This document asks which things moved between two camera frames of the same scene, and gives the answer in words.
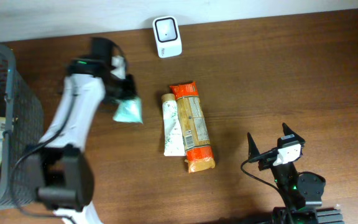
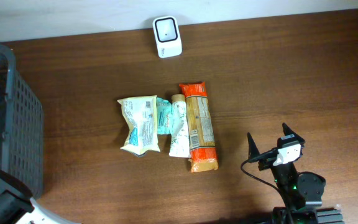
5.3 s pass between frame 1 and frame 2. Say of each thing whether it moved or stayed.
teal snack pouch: moved
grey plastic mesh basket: stayed
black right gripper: stayed
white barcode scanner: stayed
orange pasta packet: moved
